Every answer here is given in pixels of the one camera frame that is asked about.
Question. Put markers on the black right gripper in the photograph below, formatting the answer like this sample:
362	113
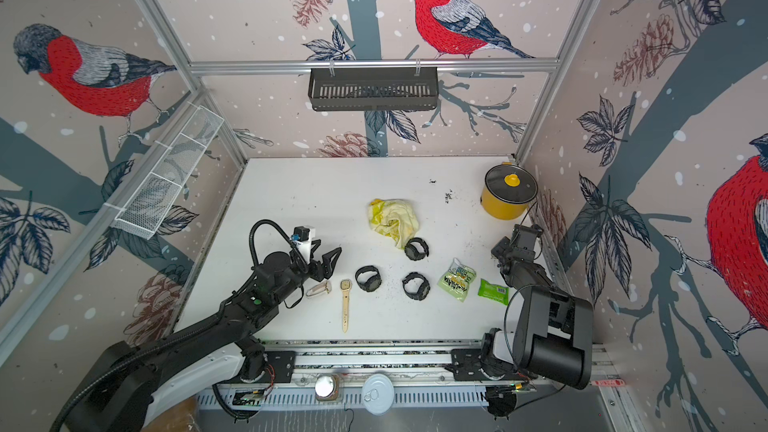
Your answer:
500	248

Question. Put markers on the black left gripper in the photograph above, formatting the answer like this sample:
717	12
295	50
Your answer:
326	269

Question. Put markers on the black digital watch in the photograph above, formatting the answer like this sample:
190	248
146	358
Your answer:
368	278
416	286
416	249

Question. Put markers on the yellow green frog towel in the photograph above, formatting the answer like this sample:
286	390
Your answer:
395	219

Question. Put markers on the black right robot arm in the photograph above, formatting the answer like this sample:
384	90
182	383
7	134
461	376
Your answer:
553	332

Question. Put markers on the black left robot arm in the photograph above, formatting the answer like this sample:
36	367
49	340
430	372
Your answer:
129	386

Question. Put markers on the silver band watch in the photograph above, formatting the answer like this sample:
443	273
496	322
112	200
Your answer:
322	288

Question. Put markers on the small green sachet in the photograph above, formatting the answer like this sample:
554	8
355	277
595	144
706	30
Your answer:
494	292

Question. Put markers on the yellow pot with glass lid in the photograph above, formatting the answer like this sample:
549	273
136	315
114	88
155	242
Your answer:
508	191

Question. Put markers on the green snack packet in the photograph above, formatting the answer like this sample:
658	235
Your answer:
457	280

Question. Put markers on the glass spice jar silver lid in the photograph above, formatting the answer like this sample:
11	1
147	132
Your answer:
327	387

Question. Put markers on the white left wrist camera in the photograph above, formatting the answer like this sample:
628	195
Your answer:
302	238

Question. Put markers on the black hanging wire basket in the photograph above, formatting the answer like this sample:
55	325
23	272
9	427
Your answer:
374	89

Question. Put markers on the white mesh wall shelf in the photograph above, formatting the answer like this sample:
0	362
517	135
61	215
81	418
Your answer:
150	210

